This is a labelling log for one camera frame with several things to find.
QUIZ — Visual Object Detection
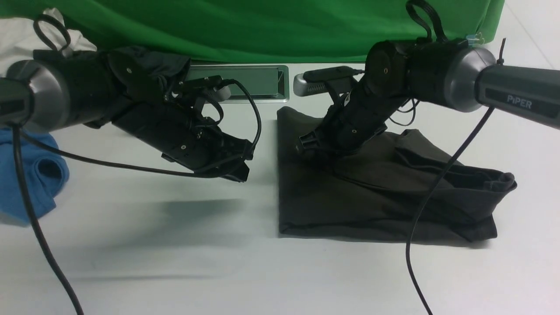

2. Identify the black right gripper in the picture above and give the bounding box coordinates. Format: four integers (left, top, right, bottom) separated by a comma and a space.
296, 78, 409, 160

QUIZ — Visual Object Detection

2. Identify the blue binder clip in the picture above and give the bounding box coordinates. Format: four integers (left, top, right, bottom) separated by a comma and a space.
465, 32, 485, 47

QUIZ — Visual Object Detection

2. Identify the silver table cable hatch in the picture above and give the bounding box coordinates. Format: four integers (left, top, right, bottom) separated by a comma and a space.
186, 64, 290, 103

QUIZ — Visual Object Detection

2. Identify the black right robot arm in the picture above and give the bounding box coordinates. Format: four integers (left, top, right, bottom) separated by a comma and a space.
294, 38, 560, 158

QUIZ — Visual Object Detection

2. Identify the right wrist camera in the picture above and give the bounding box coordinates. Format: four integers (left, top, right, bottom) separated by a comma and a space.
293, 66, 364, 98

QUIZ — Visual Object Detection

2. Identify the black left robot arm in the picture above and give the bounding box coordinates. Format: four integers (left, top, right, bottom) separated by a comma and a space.
1, 47, 255, 182

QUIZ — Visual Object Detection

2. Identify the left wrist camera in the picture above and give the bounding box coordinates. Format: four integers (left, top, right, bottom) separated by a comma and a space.
171, 75, 232, 102

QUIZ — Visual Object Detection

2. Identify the blue t-shirt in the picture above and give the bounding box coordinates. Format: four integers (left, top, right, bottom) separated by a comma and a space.
0, 128, 69, 227

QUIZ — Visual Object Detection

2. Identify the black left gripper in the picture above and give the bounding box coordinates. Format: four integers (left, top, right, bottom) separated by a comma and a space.
112, 98, 251, 182

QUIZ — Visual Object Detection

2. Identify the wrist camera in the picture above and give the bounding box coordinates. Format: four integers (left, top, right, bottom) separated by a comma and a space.
293, 66, 364, 98
171, 75, 232, 102

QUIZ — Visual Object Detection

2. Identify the green backdrop cloth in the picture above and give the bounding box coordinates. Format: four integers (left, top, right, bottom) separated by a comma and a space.
0, 0, 505, 63

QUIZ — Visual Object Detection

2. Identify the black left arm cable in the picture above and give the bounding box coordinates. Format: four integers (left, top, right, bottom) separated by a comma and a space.
11, 13, 263, 315

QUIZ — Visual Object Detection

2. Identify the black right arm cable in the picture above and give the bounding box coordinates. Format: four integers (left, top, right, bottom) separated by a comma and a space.
387, 0, 508, 315

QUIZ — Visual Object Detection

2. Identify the gray long sleeve shirt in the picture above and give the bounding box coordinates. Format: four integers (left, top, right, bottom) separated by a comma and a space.
277, 106, 518, 246

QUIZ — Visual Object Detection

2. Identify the dark teal crumpled shirt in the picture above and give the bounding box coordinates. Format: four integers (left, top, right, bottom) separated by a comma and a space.
111, 45, 191, 100

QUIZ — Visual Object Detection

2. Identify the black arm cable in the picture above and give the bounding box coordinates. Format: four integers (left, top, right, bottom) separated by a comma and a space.
387, 0, 508, 315
11, 13, 263, 315

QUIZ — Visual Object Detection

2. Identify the white shirt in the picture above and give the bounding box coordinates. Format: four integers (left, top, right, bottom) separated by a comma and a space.
0, 8, 97, 73

